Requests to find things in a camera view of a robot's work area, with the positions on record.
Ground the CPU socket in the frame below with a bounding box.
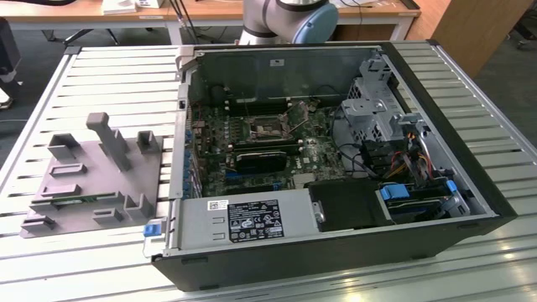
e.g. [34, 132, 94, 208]
[245, 113, 294, 142]

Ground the wooden desk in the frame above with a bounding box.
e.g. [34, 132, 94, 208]
[166, 0, 422, 48]
[0, 0, 170, 47]

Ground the grey parts rack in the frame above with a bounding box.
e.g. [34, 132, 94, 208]
[18, 111, 167, 240]

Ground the green RAM stick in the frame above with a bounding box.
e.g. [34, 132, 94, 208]
[49, 194, 118, 206]

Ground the black RAM slot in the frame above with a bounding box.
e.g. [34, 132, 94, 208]
[227, 98, 291, 107]
[227, 108, 293, 115]
[227, 103, 291, 109]
[231, 145, 298, 152]
[227, 105, 291, 113]
[231, 142, 298, 149]
[231, 147, 298, 154]
[231, 140, 297, 147]

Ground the blue case latch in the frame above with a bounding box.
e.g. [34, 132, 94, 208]
[141, 220, 165, 237]

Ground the black graphics card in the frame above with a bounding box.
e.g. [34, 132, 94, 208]
[231, 150, 291, 176]

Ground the silver power supply unit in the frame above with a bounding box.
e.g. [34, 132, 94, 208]
[163, 188, 327, 253]

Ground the black expansion slot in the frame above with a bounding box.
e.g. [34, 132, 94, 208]
[225, 185, 277, 195]

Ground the green motherboard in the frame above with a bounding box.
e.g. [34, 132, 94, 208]
[190, 99, 351, 198]

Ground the silver metal drive cage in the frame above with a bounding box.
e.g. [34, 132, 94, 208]
[338, 50, 431, 144]

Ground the black plastic shroud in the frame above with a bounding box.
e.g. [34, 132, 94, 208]
[305, 179, 397, 233]

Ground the black open PC case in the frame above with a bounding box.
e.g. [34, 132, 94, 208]
[149, 40, 518, 292]

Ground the wooden cabinet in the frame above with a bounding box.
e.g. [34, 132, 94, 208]
[405, 0, 537, 79]

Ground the black office chair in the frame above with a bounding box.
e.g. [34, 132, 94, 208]
[510, 17, 537, 51]

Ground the dark flat data wire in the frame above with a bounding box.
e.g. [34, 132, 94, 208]
[347, 152, 381, 181]

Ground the coloured power wire bundle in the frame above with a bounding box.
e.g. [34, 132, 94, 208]
[387, 133, 435, 183]

